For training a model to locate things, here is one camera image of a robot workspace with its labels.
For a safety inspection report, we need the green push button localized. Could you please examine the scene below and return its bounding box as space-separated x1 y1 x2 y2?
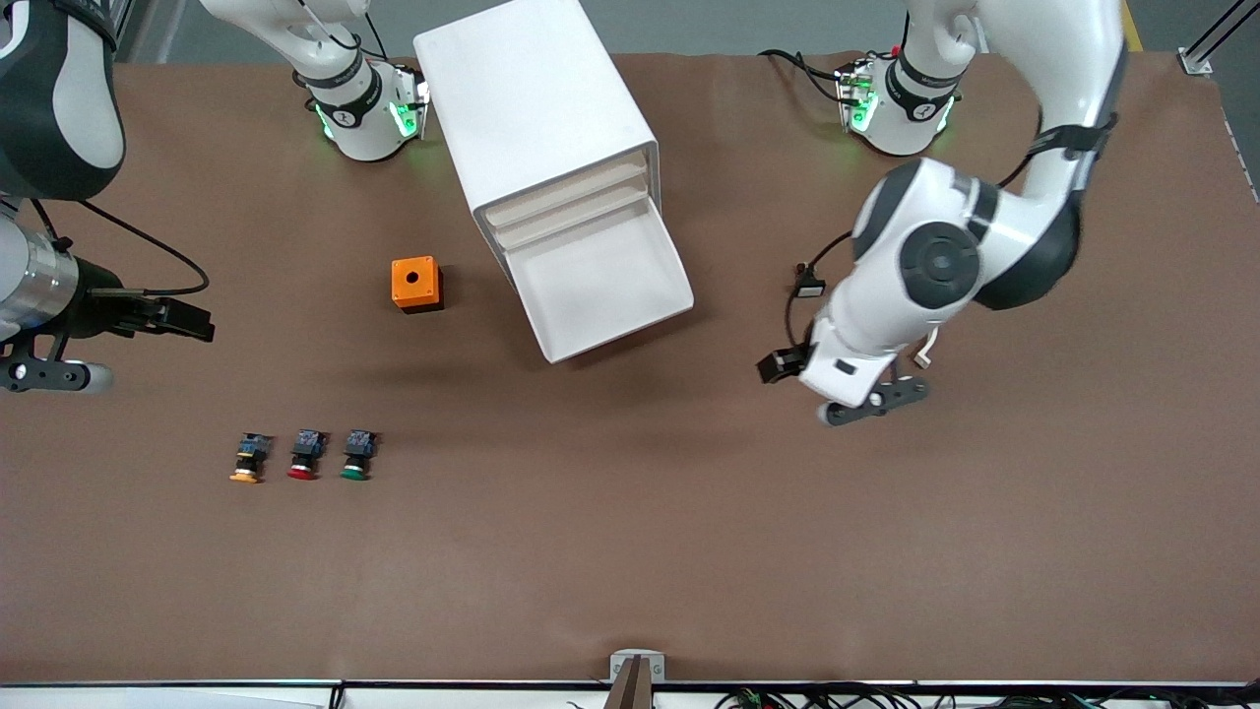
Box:
340 429 381 482

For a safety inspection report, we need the yellow push button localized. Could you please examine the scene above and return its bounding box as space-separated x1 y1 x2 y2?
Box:
228 432 274 484

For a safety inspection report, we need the red push button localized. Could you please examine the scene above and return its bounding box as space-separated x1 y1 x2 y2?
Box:
286 429 330 482

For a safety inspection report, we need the orange button box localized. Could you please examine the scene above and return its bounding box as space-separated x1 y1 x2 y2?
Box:
391 256 445 315

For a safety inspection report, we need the white drawer cabinet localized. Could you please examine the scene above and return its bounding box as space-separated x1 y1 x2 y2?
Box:
412 0 661 262

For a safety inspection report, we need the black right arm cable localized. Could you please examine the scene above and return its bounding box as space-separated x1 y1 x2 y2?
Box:
28 197 211 296

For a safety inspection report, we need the aluminium frame post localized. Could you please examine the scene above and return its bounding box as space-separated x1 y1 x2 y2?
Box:
94 0 136 50
1178 0 1260 77

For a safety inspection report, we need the black left base cable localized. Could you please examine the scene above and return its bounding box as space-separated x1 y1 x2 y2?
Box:
758 47 848 104

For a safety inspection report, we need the grey metal mount bracket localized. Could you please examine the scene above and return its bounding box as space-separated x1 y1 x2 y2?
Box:
609 649 666 683

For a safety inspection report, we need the black cable bundle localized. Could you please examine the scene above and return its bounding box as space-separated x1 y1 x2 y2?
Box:
566 684 1260 709

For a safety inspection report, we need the brown camera post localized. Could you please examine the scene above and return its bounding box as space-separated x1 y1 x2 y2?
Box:
603 657 655 709

